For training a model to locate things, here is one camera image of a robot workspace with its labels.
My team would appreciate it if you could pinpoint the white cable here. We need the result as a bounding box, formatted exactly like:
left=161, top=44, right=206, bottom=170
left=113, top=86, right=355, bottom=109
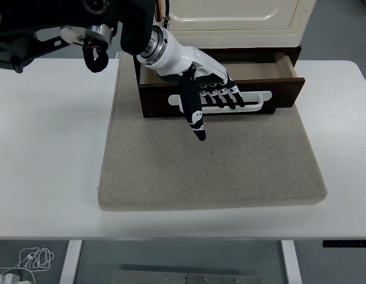
left=0, top=247, right=55, bottom=284

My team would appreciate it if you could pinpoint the white power adapter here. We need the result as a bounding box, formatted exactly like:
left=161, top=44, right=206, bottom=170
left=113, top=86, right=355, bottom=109
left=0, top=273, right=21, bottom=284

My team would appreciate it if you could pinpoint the dark wooden drawer case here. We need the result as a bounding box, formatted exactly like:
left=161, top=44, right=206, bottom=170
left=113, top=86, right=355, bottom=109
left=132, top=44, right=302, bottom=118

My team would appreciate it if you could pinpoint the dark wooden drawer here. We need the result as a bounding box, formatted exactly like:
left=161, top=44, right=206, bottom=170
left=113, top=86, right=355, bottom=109
left=137, top=52, right=306, bottom=118

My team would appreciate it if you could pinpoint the black table control panel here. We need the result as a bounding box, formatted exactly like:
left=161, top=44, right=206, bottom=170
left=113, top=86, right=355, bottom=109
left=322, top=240, right=366, bottom=249

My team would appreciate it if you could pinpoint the white table leg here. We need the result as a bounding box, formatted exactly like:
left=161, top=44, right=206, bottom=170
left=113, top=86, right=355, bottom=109
left=59, top=240, right=83, bottom=284
left=280, top=240, right=302, bottom=284

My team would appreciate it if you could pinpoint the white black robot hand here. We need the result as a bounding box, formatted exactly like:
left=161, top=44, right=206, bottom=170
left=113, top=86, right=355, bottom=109
left=143, top=28, right=246, bottom=142

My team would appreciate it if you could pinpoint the white drawer handle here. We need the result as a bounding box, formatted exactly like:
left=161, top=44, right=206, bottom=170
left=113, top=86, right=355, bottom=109
left=168, top=91, right=272, bottom=114

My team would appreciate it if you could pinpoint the beige fabric mat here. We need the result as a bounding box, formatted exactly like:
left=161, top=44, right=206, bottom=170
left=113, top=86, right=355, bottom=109
left=97, top=52, right=328, bottom=211

